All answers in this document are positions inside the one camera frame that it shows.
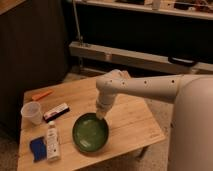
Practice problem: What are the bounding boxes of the green ceramic bowl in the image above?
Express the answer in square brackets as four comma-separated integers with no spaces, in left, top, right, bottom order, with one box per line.
[72,113,109,153]

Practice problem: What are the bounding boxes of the blue folded cloth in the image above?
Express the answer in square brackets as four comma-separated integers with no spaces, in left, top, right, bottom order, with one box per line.
[30,137,47,162]

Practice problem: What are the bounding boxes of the white gripper finger tip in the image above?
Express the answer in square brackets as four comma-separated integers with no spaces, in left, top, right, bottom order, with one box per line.
[96,109,107,120]

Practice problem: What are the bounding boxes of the white wooden shelf beam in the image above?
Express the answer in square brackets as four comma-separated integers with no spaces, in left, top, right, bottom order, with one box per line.
[69,41,213,74]

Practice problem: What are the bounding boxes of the black handle on shelf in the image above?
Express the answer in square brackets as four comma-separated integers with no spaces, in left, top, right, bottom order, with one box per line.
[168,57,198,67]

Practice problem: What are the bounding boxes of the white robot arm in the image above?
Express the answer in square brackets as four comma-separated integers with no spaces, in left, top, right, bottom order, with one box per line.
[96,70,213,171]

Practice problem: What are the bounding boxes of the metal stand pole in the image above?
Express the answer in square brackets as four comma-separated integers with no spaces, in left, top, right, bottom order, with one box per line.
[72,0,85,72]

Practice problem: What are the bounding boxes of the black white red box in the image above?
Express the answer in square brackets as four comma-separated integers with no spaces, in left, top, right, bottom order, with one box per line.
[43,103,70,123]

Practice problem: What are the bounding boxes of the translucent plastic cup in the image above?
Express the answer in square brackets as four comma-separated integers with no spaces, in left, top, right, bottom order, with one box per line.
[21,101,43,125]

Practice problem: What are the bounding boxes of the small wooden table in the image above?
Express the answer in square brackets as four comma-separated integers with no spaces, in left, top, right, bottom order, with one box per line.
[17,77,165,171]

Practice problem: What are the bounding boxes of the white tube bottle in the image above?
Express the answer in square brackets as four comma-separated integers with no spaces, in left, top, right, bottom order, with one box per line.
[46,121,60,162]

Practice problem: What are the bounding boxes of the orange marker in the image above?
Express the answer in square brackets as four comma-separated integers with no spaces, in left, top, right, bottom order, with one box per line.
[32,90,53,101]

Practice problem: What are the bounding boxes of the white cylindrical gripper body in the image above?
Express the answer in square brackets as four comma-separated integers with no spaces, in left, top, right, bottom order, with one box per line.
[96,92,116,113]

